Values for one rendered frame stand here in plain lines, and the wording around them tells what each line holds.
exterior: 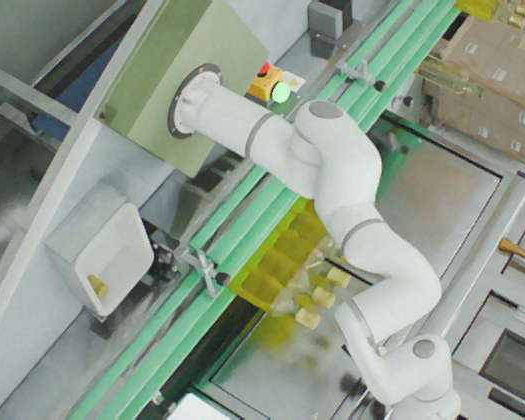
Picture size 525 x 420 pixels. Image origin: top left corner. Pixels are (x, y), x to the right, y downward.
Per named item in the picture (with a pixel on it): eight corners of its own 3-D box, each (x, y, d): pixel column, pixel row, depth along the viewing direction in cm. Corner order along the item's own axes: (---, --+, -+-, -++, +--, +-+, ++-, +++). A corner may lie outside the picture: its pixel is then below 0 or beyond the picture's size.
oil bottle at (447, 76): (398, 67, 227) (477, 106, 217) (397, 55, 222) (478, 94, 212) (407, 54, 228) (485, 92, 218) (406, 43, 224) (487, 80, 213)
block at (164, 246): (155, 262, 173) (180, 278, 171) (146, 239, 166) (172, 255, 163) (165, 251, 175) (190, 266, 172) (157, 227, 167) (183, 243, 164)
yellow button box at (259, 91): (241, 97, 185) (267, 109, 182) (237, 75, 179) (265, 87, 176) (259, 78, 188) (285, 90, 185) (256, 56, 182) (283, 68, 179)
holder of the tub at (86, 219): (81, 309, 168) (107, 328, 165) (42, 241, 146) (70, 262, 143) (129, 252, 175) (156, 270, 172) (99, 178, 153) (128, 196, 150)
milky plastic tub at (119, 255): (75, 299, 164) (105, 321, 160) (43, 243, 145) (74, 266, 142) (126, 240, 171) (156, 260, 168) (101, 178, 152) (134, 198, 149)
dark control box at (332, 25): (307, 28, 197) (336, 40, 194) (306, 5, 190) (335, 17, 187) (325, 10, 200) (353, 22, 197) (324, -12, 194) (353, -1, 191)
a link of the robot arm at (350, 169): (333, 263, 130) (355, 185, 119) (274, 170, 146) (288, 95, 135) (383, 252, 133) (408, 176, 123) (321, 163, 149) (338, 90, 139)
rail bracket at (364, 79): (331, 74, 190) (380, 97, 185) (330, 53, 184) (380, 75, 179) (340, 64, 192) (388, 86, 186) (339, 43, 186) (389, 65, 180)
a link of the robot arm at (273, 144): (241, 173, 146) (315, 216, 140) (251, 112, 138) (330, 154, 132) (272, 150, 153) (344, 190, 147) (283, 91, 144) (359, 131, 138)
